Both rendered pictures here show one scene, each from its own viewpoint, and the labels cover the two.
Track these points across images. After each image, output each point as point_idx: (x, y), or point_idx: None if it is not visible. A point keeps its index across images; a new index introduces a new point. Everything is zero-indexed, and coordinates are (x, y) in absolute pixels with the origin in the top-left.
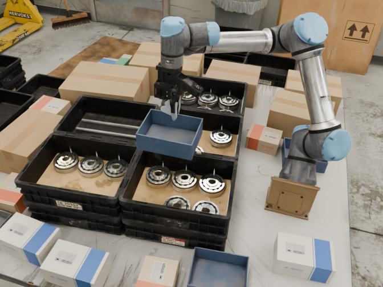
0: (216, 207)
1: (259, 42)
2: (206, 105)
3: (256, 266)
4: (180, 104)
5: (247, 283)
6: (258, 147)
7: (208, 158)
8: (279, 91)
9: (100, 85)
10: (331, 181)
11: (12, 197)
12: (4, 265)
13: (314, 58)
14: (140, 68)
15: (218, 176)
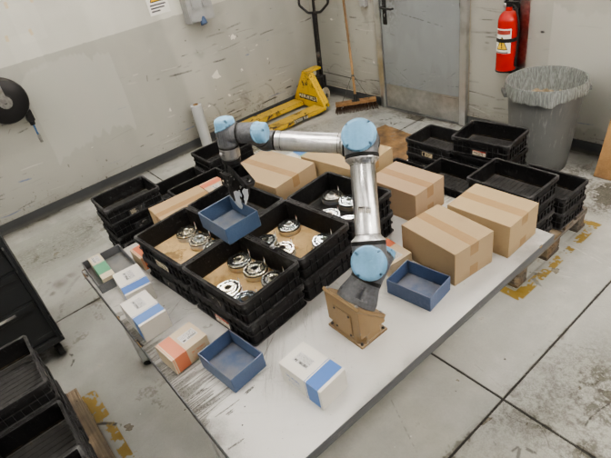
0: None
1: (328, 144)
2: (337, 208)
3: (275, 368)
4: (247, 194)
5: (254, 378)
6: None
7: (276, 253)
8: (435, 206)
9: (258, 173)
10: (430, 322)
11: (143, 253)
12: (114, 300)
13: (357, 165)
14: (306, 162)
15: None
